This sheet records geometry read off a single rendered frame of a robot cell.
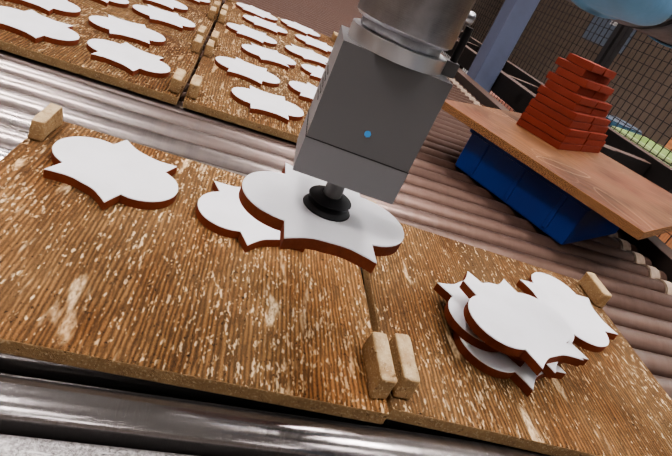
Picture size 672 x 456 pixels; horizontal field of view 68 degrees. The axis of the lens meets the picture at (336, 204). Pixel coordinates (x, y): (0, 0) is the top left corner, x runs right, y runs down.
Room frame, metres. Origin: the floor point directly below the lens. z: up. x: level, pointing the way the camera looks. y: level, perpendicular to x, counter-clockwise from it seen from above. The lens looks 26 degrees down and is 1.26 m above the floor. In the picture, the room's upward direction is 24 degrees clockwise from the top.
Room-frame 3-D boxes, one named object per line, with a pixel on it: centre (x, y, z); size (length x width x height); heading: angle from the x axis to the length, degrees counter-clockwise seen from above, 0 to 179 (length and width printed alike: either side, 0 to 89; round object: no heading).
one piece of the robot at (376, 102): (0.39, 0.01, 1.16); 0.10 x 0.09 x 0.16; 12
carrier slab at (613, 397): (0.55, -0.27, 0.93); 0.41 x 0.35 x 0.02; 105
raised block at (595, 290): (0.73, -0.43, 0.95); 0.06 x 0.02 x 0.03; 15
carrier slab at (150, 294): (0.43, 0.13, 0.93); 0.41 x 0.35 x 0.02; 106
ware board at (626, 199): (1.18, -0.47, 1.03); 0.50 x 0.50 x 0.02; 49
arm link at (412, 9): (0.38, 0.00, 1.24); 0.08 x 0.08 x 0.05
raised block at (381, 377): (0.36, -0.10, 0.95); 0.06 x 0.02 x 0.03; 16
